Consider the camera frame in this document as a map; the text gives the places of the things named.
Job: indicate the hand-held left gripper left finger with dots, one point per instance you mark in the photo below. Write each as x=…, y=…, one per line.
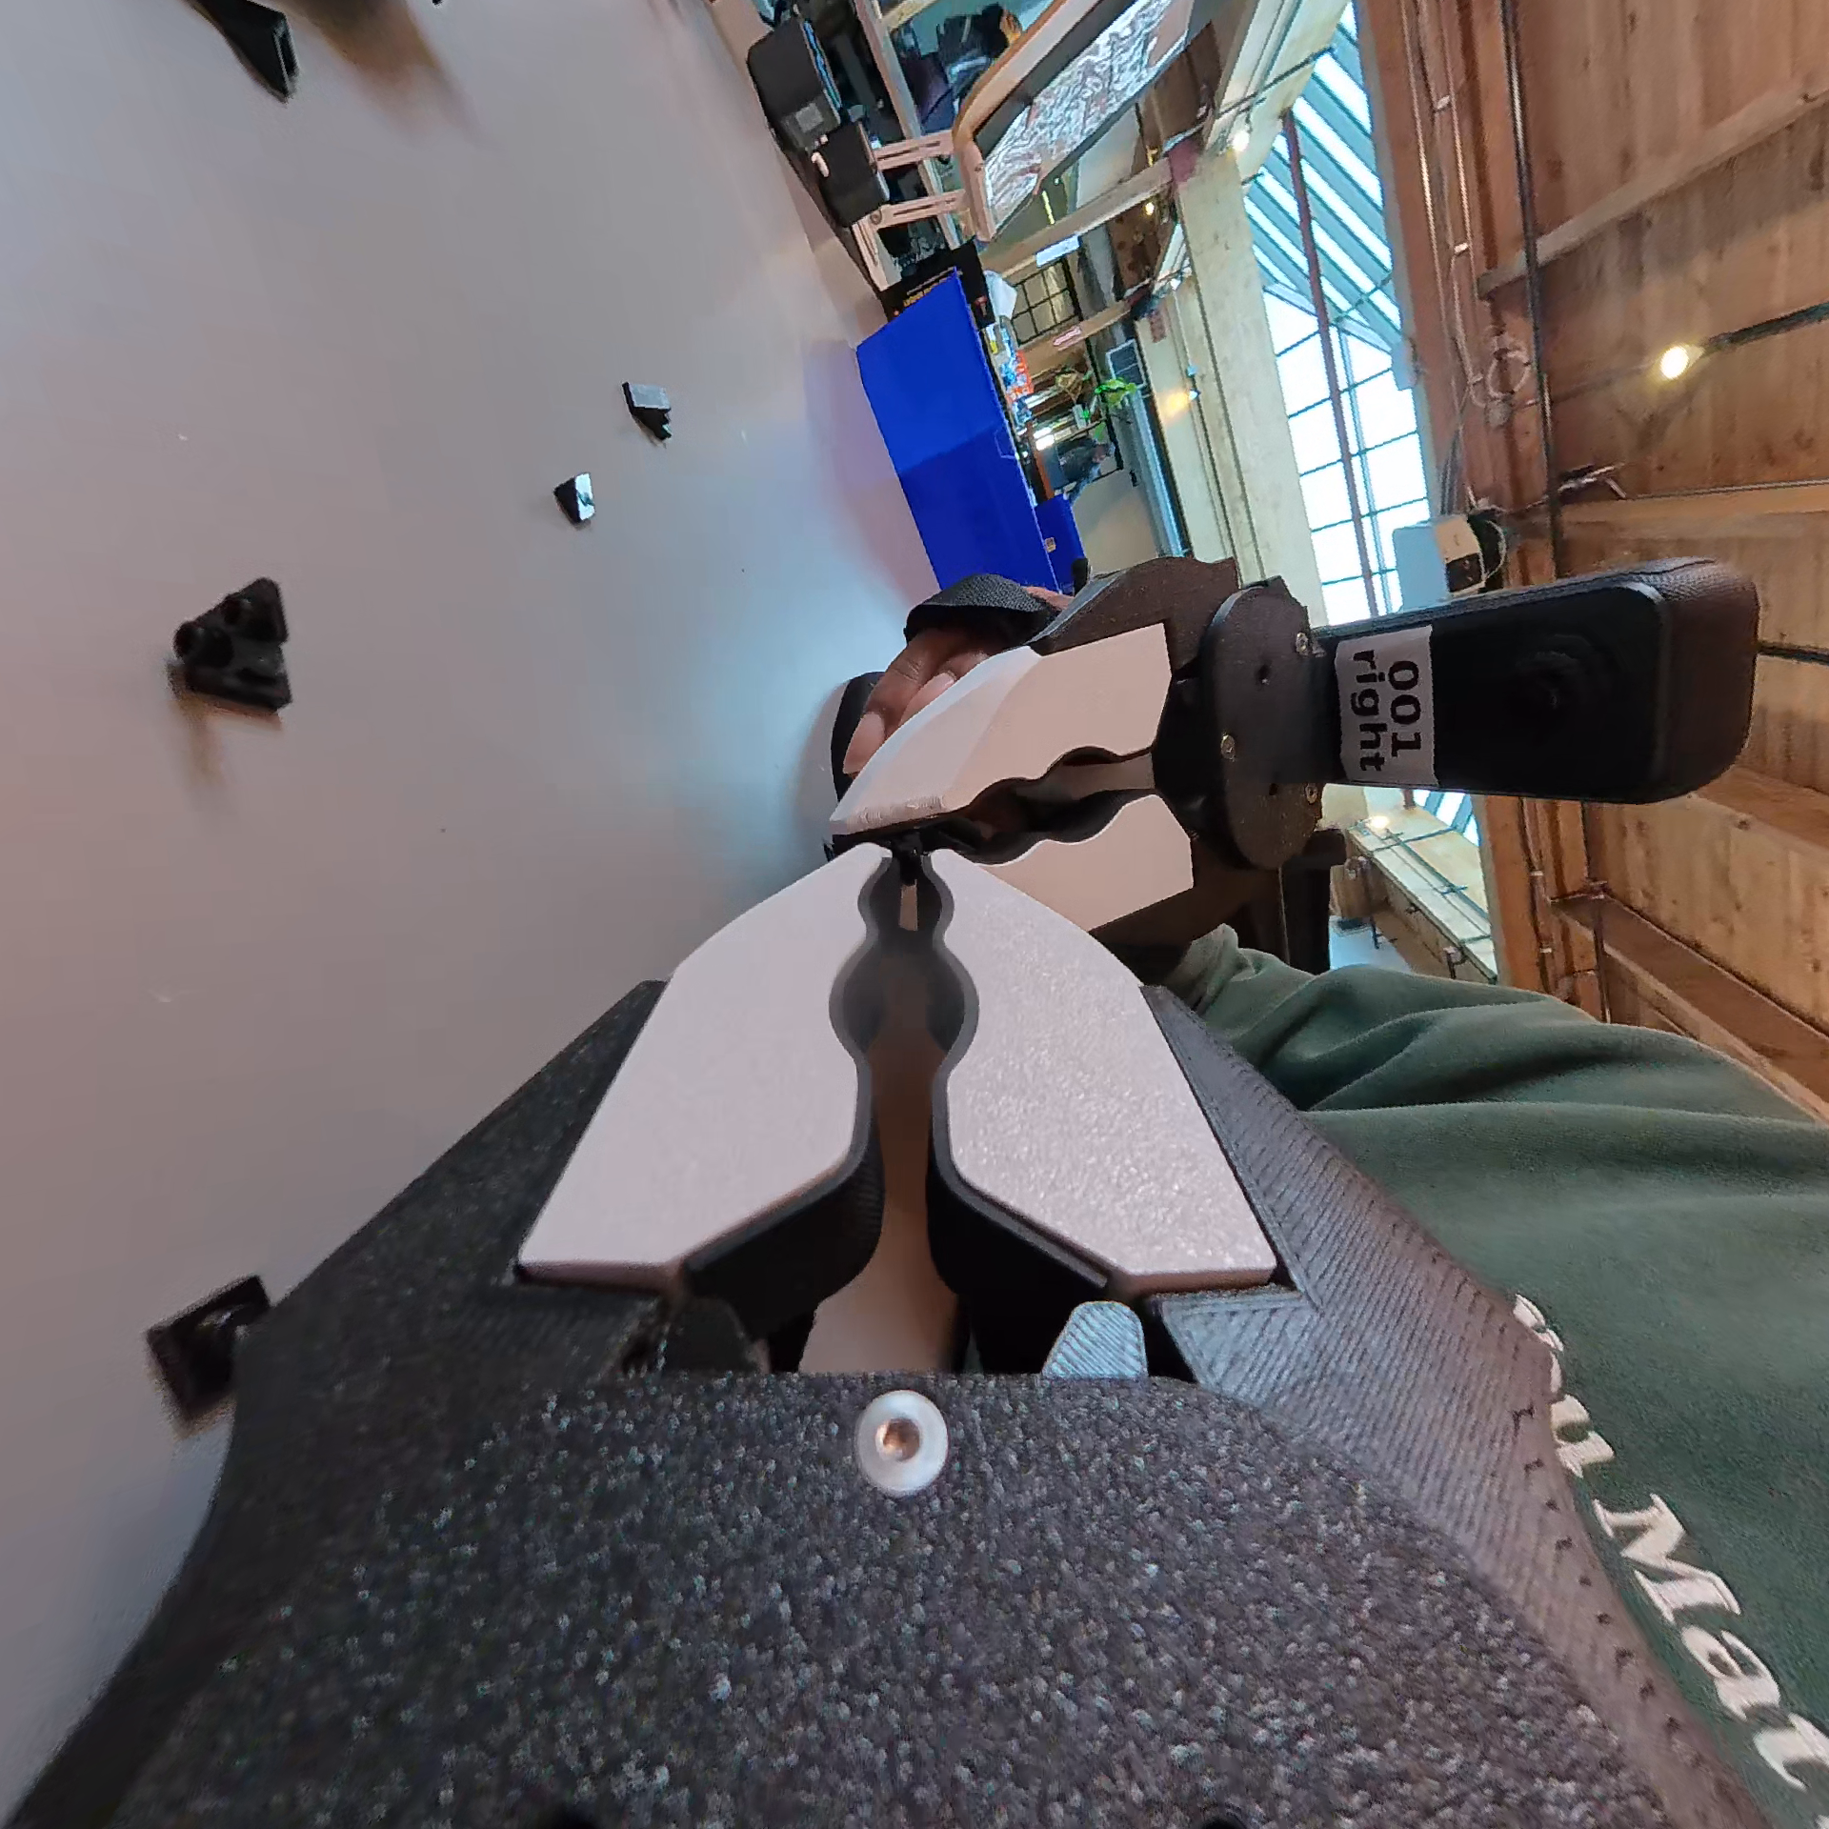
x=715, y=1101

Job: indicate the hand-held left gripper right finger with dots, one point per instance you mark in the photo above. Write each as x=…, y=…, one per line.
x=1101, y=1101

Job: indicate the small black lego piece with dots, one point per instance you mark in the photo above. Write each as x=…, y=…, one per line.
x=235, y=644
x=578, y=499
x=253, y=34
x=910, y=872
x=650, y=410

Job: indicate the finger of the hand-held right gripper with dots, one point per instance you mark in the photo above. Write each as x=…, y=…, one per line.
x=1115, y=858
x=1001, y=729

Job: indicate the person's right forearm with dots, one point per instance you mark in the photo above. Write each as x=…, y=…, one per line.
x=1430, y=1029

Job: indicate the blue storage bin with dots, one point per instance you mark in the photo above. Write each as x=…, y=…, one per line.
x=958, y=429

